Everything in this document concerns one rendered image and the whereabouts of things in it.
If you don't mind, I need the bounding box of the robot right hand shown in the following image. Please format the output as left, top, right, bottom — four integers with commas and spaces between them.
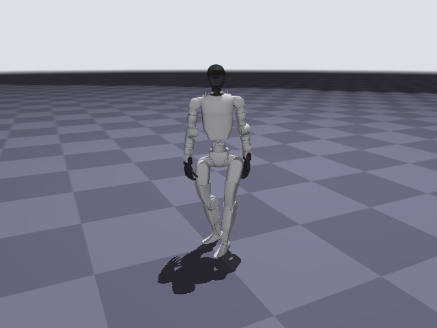
184, 157, 198, 180

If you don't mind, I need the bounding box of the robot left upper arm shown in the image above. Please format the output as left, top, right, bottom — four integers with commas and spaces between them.
232, 96, 251, 135

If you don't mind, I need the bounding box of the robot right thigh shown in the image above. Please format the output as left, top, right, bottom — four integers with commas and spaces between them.
195, 155, 219, 209

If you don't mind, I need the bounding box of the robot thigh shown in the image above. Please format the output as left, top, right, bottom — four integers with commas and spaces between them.
195, 155, 219, 209
223, 155, 244, 210

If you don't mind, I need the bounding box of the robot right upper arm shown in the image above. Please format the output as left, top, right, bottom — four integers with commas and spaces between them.
187, 97, 202, 137

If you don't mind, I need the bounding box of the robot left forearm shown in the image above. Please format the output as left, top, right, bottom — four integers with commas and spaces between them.
240, 128, 252, 158

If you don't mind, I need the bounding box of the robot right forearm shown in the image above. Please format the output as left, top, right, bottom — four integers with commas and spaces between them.
182, 127, 195, 163

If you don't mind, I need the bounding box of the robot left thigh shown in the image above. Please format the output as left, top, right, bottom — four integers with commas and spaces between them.
223, 155, 244, 210

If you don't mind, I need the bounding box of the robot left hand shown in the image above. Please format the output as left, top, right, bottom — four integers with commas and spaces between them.
241, 152, 251, 179

